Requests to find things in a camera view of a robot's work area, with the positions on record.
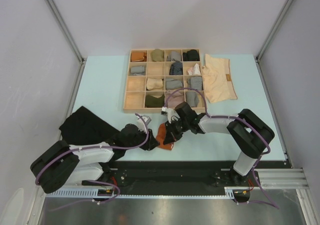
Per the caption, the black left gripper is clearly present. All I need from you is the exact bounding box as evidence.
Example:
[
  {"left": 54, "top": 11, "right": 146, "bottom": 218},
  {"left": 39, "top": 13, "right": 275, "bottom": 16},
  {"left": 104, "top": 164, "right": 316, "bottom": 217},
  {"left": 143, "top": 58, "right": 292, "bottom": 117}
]
[{"left": 124, "top": 125, "right": 160, "bottom": 151}]

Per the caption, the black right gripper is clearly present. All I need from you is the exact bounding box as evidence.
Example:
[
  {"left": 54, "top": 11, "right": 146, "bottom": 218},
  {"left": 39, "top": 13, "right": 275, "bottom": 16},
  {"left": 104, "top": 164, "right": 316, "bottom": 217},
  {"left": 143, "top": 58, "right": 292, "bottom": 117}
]
[{"left": 164, "top": 118, "right": 190, "bottom": 144}]

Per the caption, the orange and cream underwear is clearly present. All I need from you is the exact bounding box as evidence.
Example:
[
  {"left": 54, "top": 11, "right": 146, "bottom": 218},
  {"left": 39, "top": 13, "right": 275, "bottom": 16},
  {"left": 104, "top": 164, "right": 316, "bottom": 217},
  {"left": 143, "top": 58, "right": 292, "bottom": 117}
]
[{"left": 156, "top": 123, "right": 174, "bottom": 151}]

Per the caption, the black garment pile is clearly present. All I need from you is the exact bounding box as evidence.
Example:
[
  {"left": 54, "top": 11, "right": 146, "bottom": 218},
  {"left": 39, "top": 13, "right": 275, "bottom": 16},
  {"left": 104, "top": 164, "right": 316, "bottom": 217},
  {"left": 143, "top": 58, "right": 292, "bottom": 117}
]
[{"left": 59, "top": 106, "right": 120, "bottom": 146}]

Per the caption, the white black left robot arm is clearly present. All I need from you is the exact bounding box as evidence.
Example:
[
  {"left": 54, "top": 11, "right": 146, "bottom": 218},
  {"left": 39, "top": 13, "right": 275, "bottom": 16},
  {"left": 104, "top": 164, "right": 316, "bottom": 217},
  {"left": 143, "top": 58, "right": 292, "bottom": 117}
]
[{"left": 30, "top": 124, "right": 159, "bottom": 194}]

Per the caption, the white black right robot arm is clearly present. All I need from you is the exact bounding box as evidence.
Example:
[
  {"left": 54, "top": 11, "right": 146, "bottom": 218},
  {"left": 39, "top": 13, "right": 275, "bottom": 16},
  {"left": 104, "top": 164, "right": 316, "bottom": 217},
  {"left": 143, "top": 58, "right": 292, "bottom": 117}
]
[{"left": 161, "top": 102, "right": 275, "bottom": 186}]

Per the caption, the dark green rolled underwear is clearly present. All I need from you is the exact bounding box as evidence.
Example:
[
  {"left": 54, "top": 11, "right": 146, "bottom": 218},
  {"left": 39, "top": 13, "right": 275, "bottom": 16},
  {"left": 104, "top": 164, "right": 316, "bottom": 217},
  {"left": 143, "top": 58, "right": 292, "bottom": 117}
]
[{"left": 145, "top": 94, "right": 165, "bottom": 108}]

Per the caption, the grey rolled underwear bottom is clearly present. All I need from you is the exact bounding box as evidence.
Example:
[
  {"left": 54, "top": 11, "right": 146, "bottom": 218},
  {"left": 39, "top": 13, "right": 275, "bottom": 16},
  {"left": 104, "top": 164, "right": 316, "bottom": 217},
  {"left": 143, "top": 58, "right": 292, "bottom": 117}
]
[{"left": 185, "top": 91, "right": 199, "bottom": 108}]

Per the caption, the grey rolled underwear middle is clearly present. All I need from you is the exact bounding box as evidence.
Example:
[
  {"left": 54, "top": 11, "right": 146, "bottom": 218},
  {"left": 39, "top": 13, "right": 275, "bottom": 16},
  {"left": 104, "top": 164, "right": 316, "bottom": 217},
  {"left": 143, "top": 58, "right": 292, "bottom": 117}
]
[{"left": 165, "top": 78, "right": 183, "bottom": 90}]

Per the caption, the peach rolled underwear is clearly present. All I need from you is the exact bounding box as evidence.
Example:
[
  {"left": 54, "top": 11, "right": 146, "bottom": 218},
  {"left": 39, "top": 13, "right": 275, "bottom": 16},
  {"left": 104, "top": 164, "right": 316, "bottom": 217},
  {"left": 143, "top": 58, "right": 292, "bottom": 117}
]
[{"left": 146, "top": 78, "right": 163, "bottom": 91}]

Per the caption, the grey striped rolled underwear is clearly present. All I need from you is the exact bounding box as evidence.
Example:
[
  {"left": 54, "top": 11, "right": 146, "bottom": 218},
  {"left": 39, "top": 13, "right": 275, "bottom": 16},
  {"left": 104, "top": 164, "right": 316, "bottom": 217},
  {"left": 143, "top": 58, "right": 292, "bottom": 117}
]
[{"left": 187, "top": 76, "right": 203, "bottom": 91}]

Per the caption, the navy striped rolled underwear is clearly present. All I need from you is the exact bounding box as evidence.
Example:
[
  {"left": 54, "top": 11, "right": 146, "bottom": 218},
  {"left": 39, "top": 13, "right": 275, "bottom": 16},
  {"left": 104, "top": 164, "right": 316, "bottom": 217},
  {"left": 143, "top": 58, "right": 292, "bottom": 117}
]
[{"left": 169, "top": 61, "right": 183, "bottom": 76}]

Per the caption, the peach underwear flat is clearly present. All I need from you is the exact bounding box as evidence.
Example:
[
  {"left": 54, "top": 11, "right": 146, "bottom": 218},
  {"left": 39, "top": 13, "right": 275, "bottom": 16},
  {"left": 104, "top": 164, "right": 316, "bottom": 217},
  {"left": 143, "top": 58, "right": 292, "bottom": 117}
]
[{"left": 202, "top": 54, "right": 238, "bottom": 103}]

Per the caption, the pink white rolled underwear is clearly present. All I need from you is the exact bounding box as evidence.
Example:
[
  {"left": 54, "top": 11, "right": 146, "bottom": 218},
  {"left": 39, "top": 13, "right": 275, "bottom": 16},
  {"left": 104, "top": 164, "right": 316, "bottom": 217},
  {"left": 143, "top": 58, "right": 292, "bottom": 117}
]
[{"left": 187, "top": 63, "right": 201, "bottom": 76}]

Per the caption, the grey rolled underwear left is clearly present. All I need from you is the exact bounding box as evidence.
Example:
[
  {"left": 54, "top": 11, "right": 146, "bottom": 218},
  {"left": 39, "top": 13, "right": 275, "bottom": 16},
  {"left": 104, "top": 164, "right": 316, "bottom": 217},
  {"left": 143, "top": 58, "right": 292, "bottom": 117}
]
[{"left": 129, "top": 65, "right": 146, "bottom": 76}]

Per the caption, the grey rolled underwear top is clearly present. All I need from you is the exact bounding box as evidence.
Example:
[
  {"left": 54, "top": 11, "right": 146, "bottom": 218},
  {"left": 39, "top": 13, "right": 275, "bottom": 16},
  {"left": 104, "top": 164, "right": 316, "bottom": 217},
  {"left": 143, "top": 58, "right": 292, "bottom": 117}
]
[{"left": 167, "top": 50, "right": 182, "bottom": 62}]

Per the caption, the olive rolled underwear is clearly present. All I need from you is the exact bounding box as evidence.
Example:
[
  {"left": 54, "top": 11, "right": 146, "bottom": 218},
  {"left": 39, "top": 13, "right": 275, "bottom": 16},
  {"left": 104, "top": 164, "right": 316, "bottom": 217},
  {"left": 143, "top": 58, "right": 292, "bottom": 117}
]
[{"left": 150, "top": 49, "right": 165, "bottom": 62}]

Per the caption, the black rolled underwear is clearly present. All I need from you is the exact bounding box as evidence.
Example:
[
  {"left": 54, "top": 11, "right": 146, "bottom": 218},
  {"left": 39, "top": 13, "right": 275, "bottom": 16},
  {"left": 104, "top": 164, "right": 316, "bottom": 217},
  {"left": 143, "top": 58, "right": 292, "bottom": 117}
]
[{"left": 182, "top": 49, "right": 200, "bottom": 62}]

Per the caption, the orange rolled underwear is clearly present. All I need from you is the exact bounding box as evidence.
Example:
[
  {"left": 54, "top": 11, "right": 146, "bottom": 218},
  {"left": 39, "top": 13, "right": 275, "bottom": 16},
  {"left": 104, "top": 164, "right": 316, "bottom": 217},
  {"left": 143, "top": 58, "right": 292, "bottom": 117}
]
[{"left": 130, "top": 51, "right": 147, "bottom": 62}]

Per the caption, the wooden grid organizer tray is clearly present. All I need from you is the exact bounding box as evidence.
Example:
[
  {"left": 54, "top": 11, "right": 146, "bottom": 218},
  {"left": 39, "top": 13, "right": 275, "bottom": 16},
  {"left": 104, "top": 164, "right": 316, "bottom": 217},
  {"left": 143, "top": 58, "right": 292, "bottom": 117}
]
[{"left": 123, "top": 48, "right": 205, "bottom": 113}]

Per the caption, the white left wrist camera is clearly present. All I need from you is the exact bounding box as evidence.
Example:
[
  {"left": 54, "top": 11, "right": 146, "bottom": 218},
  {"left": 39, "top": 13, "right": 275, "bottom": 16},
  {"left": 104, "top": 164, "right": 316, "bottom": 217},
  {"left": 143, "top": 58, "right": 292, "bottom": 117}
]
[{"left": 136, "top": 114, "right": 152, "bottom": 133}]

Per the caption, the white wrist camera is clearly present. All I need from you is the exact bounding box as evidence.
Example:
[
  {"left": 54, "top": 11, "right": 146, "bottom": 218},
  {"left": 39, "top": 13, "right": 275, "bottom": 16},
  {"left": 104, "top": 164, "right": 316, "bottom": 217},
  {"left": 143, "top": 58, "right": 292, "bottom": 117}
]
[
  {"left": 136, "top": 114, "right": 152, "bottom": 133},
  {"left": 160, "top": 106, "right": 179, "bottom": 124}
]

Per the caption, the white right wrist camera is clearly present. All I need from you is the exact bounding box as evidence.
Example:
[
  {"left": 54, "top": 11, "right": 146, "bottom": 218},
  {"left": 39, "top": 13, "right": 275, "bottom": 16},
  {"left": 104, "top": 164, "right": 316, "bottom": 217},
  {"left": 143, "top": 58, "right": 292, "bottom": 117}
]
[{"left": 160, "top": 106, "right": 179, "bottom": 124}]

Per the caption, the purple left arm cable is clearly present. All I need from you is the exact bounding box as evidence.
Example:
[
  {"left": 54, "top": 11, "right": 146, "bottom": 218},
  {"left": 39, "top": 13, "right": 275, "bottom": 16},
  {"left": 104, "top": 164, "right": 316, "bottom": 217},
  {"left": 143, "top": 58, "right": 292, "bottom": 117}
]
[{"left": 34, "top": 113, "right": 151, "bottom": 212}]

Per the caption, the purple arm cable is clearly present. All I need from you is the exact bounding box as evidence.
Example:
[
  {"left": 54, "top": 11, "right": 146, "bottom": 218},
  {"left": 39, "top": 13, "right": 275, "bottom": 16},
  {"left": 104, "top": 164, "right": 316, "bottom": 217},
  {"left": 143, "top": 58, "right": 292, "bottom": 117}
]
[
  {"left": 34, "top": 113, "right": 151, "bottom": 212},
  {"left": 163, "top": 87, "right": 280, "bottom": 210}
]

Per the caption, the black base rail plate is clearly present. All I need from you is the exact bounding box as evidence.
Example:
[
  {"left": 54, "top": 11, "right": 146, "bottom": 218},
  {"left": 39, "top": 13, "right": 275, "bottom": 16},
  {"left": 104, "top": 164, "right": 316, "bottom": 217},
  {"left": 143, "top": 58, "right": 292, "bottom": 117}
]
[{"left": 96, "top": 161, "right": 290, "bottom": 191}]

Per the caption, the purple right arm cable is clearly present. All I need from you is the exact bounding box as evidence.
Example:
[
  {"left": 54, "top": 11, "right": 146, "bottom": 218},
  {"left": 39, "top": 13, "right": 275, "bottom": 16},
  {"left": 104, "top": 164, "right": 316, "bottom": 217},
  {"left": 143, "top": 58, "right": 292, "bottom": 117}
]
[{"left": 163, "top": 87, "right": 280, "bottom": 210}]

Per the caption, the white slotted cable duct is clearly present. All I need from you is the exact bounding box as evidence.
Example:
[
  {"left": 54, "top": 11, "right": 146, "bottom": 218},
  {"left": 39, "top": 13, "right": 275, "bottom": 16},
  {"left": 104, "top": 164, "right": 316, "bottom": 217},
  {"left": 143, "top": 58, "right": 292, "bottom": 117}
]
[{"left": 45, "top": 185, "right": 249, "bottom": 201}]

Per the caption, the aluminium frame profile front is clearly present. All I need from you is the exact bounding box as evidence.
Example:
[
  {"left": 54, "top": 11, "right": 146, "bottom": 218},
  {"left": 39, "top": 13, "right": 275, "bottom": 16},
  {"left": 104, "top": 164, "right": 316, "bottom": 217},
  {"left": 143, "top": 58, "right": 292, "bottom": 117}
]
[{"left": 34, "top": 166, "right": 311, "bottom": 190}]

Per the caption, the aluminium corner post left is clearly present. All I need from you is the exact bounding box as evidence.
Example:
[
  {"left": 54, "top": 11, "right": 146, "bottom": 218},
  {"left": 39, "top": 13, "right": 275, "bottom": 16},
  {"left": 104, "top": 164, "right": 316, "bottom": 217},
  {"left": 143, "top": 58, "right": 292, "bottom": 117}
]
[{"left": 36, "top": 0, "right": 87, "bottom": 65}]

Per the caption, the aluminium corner post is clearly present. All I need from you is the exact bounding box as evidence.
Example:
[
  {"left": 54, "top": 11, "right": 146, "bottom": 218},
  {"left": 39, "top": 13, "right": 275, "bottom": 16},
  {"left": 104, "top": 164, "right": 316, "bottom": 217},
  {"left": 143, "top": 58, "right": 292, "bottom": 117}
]
[
  {"left": 36, "top": 0, "right": 87, "bottom": 65},
  {"left": 254, "top": 0, "right": 303, "bottom": 64}
]

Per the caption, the aluminium corner post right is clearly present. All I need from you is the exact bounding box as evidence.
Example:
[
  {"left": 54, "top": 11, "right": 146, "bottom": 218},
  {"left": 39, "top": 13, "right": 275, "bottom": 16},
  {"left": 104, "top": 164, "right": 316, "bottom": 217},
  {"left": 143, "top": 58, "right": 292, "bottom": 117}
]
[{"left": 254, "top": 0, "right": 303, "bottom": 64}]

